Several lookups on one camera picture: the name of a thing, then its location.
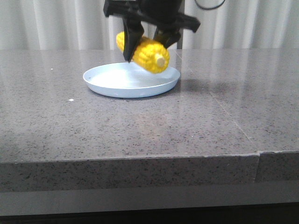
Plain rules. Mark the light blue round plate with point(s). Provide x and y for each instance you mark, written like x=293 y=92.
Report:
x=128 y=80

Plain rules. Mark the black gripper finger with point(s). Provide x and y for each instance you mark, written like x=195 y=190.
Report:
x=133 y=32
x=167 y=37

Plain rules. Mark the yellow plastic corn cob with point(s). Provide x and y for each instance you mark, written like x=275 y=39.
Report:
x=151 y=55

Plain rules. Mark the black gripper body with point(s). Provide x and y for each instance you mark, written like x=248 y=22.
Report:
x=162 y=13

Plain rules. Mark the white pleated curtain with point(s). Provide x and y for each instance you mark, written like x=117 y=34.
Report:
x=81 y=24

